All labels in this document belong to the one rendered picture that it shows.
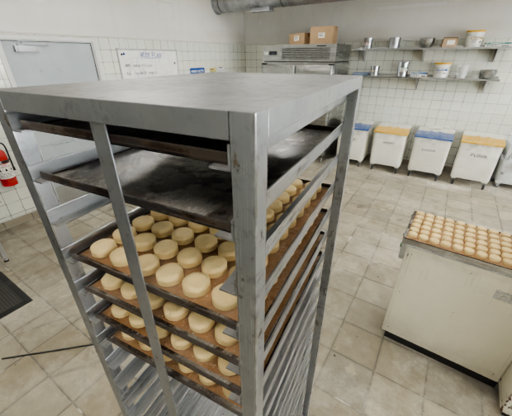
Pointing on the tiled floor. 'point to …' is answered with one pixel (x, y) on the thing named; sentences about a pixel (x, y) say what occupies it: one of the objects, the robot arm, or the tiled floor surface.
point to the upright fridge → (311, 63)
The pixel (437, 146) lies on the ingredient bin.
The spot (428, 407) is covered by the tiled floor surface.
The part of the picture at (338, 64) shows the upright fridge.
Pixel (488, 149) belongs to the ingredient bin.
